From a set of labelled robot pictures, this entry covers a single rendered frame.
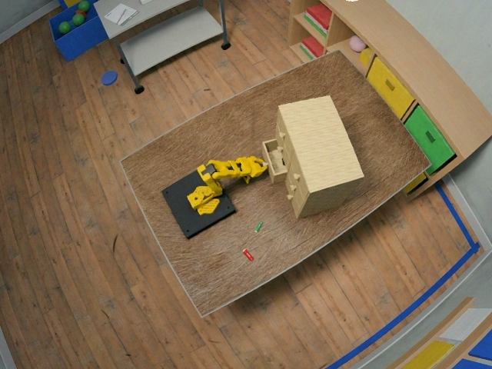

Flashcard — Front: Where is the wooden chest of drawers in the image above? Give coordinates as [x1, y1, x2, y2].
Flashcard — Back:
[278, 95, 364, 219]

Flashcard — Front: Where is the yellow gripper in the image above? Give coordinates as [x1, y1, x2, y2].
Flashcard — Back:
[243, 156, 268, 184]

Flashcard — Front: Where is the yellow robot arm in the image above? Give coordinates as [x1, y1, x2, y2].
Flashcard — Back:
[188, 158, 251, 215]

